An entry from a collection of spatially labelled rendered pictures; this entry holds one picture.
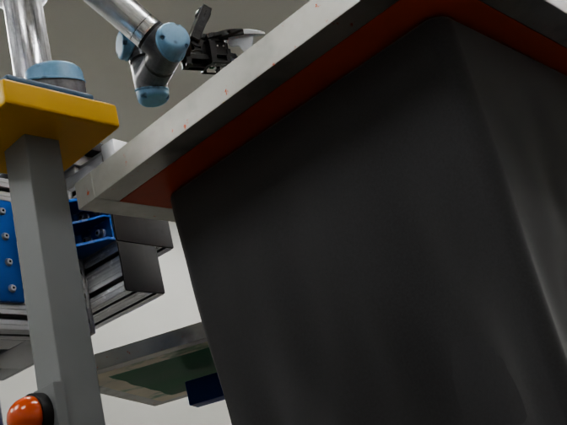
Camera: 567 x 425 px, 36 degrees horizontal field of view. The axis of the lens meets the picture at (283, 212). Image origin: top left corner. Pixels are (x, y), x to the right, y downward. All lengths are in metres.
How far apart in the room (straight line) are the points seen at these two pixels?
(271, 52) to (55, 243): 0.29
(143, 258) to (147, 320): 4.39
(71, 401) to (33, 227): 0.17
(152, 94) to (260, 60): 1.10
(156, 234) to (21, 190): 0.70
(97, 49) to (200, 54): 2.43
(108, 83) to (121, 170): 3.77
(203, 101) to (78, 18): 3.36
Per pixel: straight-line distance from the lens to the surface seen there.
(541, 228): 0.87
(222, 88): 0.96
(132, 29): 1.95
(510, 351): 0.82
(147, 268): 1.51
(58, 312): 0.82
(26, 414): 0.78
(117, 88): 4.89
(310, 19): 0.89
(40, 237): 0.84
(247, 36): 2.17
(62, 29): 4.38
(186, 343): 1.92
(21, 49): 1.99
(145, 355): 1.95
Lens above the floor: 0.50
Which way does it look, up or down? 21 degrees up
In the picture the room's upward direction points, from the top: 15 degrees counter-clockwise
